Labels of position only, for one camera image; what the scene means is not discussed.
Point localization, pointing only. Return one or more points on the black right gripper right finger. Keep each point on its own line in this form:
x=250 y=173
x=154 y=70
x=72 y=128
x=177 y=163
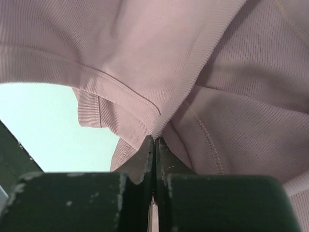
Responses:
x=190 y=202

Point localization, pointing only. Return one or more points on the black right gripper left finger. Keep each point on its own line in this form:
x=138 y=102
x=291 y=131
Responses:
x=119 y=201

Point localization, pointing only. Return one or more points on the pink tank top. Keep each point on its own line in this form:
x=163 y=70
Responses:
x=225 y=82

